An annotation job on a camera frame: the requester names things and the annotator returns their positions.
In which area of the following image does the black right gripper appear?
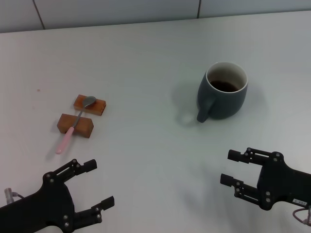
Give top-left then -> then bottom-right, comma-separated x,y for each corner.
220,147 -> 311,211

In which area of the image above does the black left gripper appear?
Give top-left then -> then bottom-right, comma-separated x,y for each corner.
0,159 -> 115,233

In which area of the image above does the pink handled metal spoon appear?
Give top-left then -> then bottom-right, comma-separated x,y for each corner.
55,96 -> 97,155

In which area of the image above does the dark grey ceramic cup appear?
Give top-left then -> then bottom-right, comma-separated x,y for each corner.
196,62 -> 249,124

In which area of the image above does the arched brown wooden block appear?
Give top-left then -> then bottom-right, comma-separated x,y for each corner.
56,113 -> 94,139

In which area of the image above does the flat reddish wooden block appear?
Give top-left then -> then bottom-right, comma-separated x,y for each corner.
73,94 -> 107,117

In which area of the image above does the dark coffee liquid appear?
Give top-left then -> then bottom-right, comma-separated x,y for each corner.
209,80 -> 241,93

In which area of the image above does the right wrist cable with plug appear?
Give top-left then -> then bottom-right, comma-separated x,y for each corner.
292,205 -> 311,225

